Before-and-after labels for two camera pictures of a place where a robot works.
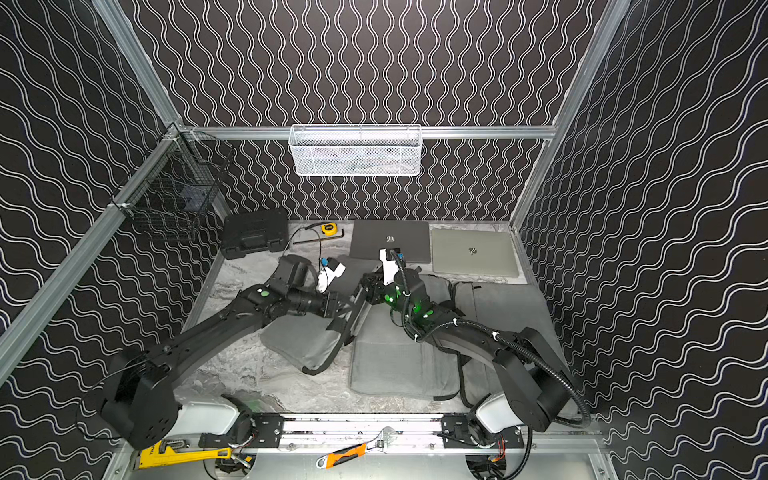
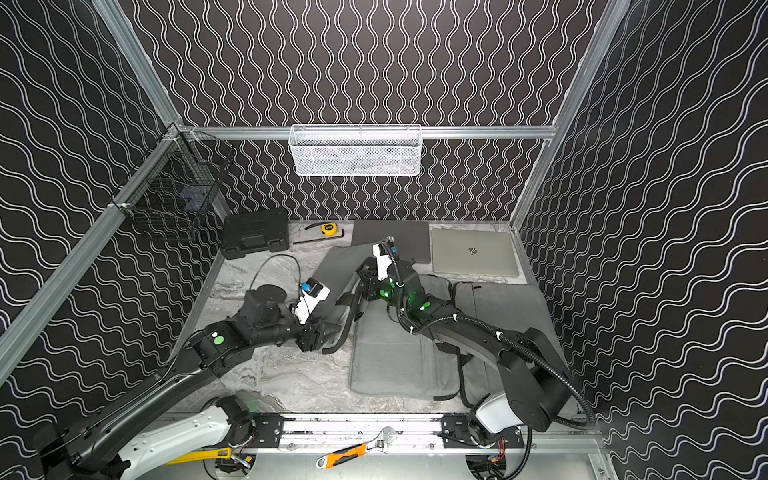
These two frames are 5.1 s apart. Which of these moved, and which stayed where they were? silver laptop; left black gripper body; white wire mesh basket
Moved: left black gripper body
Stayed: white wire mesh basket; silver laptop
